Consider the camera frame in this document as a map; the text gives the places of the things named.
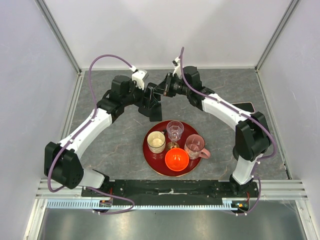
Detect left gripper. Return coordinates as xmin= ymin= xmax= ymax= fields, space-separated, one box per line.
xmin=122 ymin=78 xmax=158 ymax=111

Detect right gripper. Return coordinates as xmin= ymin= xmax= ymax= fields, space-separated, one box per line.
xmin=153 ymin=72 xmax=191 ymax=98

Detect black cased phone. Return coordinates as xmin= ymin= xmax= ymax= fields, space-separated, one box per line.
xmin=143 ymin=82 xmax=161 ymax=110

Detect pink cased phone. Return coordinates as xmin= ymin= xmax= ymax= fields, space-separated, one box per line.
xmin=232 ymin=101 xmax=256 ymax=114

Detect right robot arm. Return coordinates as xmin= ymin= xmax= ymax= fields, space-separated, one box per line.
xmin=151 ymin=66 xmax=276 ymax=197

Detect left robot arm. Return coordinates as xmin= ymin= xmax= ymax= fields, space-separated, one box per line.
xmin=44 ymin=75 xmax=164 ymax=197

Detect black folding phone stand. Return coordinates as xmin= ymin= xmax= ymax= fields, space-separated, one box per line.
xmin=148 ymin=100 xmax=163 ymax=122

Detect clear faceted glass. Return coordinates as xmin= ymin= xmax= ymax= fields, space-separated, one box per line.
xmin=166 ymin=120 xmax=184 ymax=142

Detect cream ceramic cup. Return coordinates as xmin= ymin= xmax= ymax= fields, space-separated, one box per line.
xmin=147 ymin=131 xmax=166 ymax=154

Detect pink ghost mug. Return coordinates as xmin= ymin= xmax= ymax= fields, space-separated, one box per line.
xmin=184 ymin=134 xmax=211 ymax=160

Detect red round tray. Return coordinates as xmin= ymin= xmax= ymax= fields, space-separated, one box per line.
xmin=142 ymin=120 xmax=202 ymax=177

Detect orange bowl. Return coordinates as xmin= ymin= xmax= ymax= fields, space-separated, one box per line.
xmin=164 ymin=148 xmax=190 ymax=172

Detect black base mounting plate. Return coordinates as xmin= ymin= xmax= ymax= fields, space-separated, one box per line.
xmin=81 ymin=178 xmax=258 ymax=206

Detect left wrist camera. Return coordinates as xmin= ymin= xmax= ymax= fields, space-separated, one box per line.
xmin=130 ymin=66 xmax=149 ymax=90

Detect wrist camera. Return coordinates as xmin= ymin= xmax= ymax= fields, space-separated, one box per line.
xmin=130 ymin=66 xmax=149 ymax=90
xmin=172 ymin=56 xmax=182 ymax=78

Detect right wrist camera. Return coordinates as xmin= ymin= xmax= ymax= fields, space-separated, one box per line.
xmin=172 ymin=56 xmax=182 ymax=78

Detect grey slotted cable duct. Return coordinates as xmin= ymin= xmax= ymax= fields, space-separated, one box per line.
xmin=46 ymin=198 xmax=238 ymax=211

